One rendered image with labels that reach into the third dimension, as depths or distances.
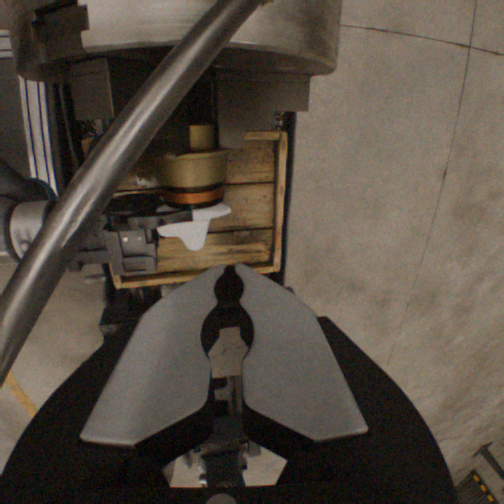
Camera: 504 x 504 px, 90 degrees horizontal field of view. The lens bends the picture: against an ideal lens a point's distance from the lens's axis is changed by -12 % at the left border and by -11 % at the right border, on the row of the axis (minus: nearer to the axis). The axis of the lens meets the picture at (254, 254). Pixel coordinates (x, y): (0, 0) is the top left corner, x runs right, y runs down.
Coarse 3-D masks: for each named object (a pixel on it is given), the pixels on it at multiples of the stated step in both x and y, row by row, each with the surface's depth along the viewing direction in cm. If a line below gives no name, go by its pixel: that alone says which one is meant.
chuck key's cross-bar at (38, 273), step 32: (224, 0) 8; (256, 0) 9; (192, 32) 8; (224, 32) 9; (160, 64) 8; (192, 64) 8; (160, 96) 8; (128, 128) 8; (96, 160) 7; (128, 160) 8; (64, 192) 7; (96, 192) 8; (64, 224) 7; (32, 256) 7; (64, 256) 7; (32, 288) 7; (0, 320) 7; (32, 320) 7; (0, 352) 7; (0, 384) 7
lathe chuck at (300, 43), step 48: (48, 0) 14; (96, 0) 13; (144, 0) 13; (192, 0) 14; (288, 0) 16; (336, 0) 20; (96, 48) 15; (144, 48) 15; (240, 48) 16; (288, 48) 17; (336, 48) 22
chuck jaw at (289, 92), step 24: (216, 72) 27; (240, 72) 28; (264, 72) 28; (216, 96) 29; (240, 96) 29; (264, 96) 30; (288, 96) 30; (216, 120) 31; (240, 120) 30; (264, 120) 31; (216, 144) 33; (240, 144) 32
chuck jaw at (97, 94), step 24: (48, 24) 15; (72, 24) 15; (48, 48) 16; (72, 48) 15; (72, 72) 18; (96, 72) 17; (120, 72) 18; (144, 72) 20; (72, 96) 18; (96, 96) 18; (120, 96) 18; (168, 120) 24; (168, 144) 26
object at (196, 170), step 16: (192, 128) 29; (208, 128) 30; (192, 144) 29; (208, 144) 30; (160, 160) 30; (176, 160) 29; (192, 160) 29; (208, 160) 30; (224, 160) 32; (160, 176) 31; (176, 176) 30; (192, 176) 30; (208, 176) 31; (224, 176) 33; (176, 192) 31; (192, 192) 31; (208, 192) 32; (176, 208) 32; (192, 208) 32
